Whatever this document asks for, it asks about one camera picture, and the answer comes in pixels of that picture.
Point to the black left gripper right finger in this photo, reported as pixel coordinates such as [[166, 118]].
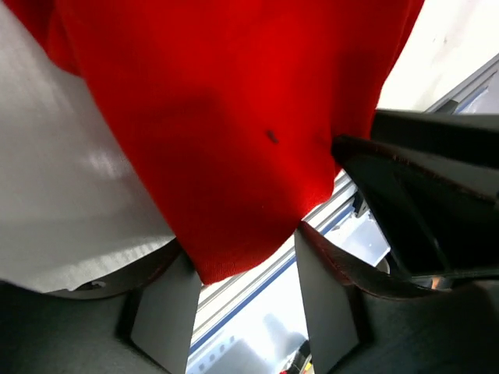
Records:
[[362, 320]]

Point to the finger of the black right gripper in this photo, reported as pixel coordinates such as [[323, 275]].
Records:
[[439, 215], [472, 139]]

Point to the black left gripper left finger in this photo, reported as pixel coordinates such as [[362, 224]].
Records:
[[138, 319]]

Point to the red t shirt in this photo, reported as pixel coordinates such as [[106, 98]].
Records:
[[227, 110]]

